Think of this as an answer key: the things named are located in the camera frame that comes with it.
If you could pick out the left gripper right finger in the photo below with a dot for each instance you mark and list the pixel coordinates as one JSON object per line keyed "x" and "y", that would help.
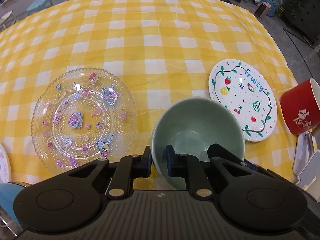
{"x": 181, "y": 165}

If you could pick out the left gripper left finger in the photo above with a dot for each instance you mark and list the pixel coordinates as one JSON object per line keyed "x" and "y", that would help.
{"x": 135, "y": 166}

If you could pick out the green ceramic bowl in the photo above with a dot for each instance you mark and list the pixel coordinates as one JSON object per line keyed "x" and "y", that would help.
{"x": 191, "y": 126}

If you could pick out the clear glass sticker plate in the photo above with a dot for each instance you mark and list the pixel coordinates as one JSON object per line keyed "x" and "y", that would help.
{"x": 85, "y": 114}

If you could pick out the white fruity painted plate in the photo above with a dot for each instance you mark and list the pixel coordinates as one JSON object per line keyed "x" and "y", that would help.
{"x": 243, "y": 90}

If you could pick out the white sticker plate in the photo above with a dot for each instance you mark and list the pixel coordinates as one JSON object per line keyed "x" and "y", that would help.
{"x": 5, "y": 170}

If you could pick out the blue steel bowl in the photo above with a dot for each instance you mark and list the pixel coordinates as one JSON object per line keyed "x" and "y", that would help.
{"x": 10, "y": 227}

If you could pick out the red ceramic mug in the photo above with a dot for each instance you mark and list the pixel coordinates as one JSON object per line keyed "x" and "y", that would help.
{"x": 300, "y": 107}

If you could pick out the yellow checkered tablecloth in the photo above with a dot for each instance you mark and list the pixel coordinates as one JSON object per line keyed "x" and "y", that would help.
{"x": 163, "y": 50}

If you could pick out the pink heater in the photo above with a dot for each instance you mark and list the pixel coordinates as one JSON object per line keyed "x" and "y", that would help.
{"x": 262, "y": 10}

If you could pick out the light blue plastic stool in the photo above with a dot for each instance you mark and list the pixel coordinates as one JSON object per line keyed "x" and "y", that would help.
{"x": 38, "y": 5}

